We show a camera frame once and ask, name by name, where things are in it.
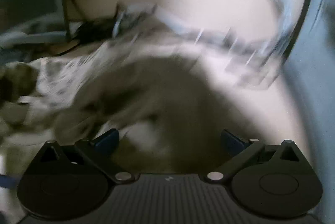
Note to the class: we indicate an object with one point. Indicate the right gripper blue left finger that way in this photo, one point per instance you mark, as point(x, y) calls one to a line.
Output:
point(98, 153)

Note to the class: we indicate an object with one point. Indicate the white glass-sided computer case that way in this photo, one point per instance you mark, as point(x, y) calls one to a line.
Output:
point(309, 70)

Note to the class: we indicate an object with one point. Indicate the brown polka dot sweater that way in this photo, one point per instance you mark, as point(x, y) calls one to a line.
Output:
point(144, 75)

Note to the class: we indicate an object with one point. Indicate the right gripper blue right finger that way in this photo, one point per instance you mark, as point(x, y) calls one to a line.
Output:
point(238, 154)

